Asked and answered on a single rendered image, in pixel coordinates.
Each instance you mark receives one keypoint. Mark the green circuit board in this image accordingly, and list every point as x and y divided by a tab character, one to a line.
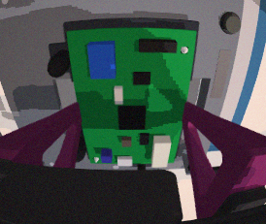
131	84

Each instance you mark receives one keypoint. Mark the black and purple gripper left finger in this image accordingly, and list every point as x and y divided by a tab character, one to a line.
27	144

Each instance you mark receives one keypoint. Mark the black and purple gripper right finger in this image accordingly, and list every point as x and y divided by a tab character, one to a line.
243	164

